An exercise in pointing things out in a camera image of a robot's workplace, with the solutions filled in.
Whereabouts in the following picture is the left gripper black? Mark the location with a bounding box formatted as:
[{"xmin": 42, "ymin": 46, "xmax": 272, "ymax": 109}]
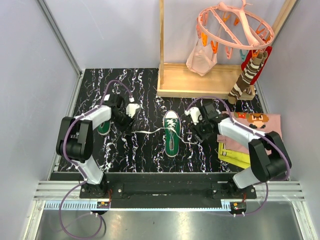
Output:
[{"xmin": 110, "ymin": 110, "xmax": 136, "ymax": 135}]

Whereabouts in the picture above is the green sneaker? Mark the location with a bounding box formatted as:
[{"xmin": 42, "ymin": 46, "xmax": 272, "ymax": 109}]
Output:
[
  {"xmin": 163, "ymin": 110, "xmax": 181, "ymax": 158},
  {"xmin": 97, "ymin": 121, "xmax": 111, "ymax": 136}
]

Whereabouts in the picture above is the white lace of sneaker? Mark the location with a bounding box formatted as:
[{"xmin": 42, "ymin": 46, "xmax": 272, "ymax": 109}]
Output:
[{"xmin": 131, "ymin": 118, "xmax": 198, "ymax": 145}]

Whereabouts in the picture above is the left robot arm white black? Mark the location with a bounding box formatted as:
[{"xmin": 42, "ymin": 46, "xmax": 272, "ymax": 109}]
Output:
[{"xmin": 56, "ymin": 93, "xmax": 141, "ymax": 198}]

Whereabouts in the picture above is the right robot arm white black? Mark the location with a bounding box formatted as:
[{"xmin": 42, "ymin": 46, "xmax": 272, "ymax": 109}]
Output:
[{"xmin": 184, "ymin": 103, "xmax": 292, "ymax": 199}]

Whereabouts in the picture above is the yellow folded garment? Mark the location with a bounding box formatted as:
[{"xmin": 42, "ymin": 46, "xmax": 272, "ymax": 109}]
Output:
[{"xmin": 218, "ymin": 142, "xmax": 251, "ymax": 169}]

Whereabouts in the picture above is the pink shirt with pixel character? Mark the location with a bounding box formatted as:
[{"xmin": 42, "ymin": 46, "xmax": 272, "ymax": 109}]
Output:
[{"xmin": 217, "ymin": 112, "xmax": 282, "ymax": 156}]

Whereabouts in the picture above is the brown white striped sock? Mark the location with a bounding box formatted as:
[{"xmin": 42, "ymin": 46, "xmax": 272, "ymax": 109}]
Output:
[{"xmin": 227, "ymin": 50, "xmax": 269, "ymax": 105}]

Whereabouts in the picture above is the pink mesh laundry bag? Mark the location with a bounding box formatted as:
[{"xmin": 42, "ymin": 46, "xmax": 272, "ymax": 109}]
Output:
[{"xmin": 186, "ymin": 37, "xmax": 218, "ymax": 77}]

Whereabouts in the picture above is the red cloth on hanger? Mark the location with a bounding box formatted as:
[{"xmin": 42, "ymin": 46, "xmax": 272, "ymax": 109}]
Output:
[{"xmin": 241, "ymin": 46, "xmax": 273, "ymax": 85}]

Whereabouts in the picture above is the pink round clothes peg hanger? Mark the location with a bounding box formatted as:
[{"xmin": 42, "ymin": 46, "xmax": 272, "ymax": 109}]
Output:
[{"xmin": 196, "ymin": 0, "xmax": 276, "ymax": 60}]

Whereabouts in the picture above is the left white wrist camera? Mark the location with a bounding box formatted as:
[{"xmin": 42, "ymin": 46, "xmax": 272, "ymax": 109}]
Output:
[{"xmin": 126, "ymin": 97, "xmax": 141, "ymax": 119}]

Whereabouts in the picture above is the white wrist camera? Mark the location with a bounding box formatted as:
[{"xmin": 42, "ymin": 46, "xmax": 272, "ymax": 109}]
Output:
[
  {"xmin": 126, "ymin": 97, "xmax": 141, "ymax": 119},
  {"xmin": 184, "ymin": 107, "xmax": 203, "ymax": 125}
]

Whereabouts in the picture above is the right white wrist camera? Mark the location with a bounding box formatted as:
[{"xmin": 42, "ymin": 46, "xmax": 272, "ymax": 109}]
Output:
[{"xmin": 184, "ymin": 107, "xmax": 203, "ymax": 125}]

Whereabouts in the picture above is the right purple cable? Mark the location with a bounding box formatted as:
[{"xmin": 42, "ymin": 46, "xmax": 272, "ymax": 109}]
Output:
[{"xmin": 185, "ymin": 95, "xmax": 292, "ymax": 217}]

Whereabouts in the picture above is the purple cable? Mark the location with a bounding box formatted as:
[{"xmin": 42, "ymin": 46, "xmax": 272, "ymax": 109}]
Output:
[
  {"xmin": 58, "ymin": 79, "xmax": 135, "ymax": 237},
  {"xmin": 185, "ymin": 95, "xmax": 292, "ymax": 217}
]

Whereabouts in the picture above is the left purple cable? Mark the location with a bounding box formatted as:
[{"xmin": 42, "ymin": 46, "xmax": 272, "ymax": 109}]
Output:
[{"xmin": 58, "ymin": 79, "xmax": 135, "ymax": 237}]

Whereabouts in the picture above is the wooden drying rack frame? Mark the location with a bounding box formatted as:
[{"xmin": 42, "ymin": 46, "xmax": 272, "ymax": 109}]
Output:
[{"xmin": 156, "ymin": 0, "xmax": 300, "ymax": 101}]

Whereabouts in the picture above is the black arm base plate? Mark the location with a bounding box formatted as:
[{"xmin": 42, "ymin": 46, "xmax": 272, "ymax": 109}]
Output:
[{"xmin": 79, "ymin": 181, "xmax": 257, "ymax": 200}]

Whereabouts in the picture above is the aluminium rail frame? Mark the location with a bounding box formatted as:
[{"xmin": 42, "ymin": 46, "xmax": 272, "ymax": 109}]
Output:
[{"xmin": 34, "ymin": 181, "xmax": 305, "ymax": 212}]

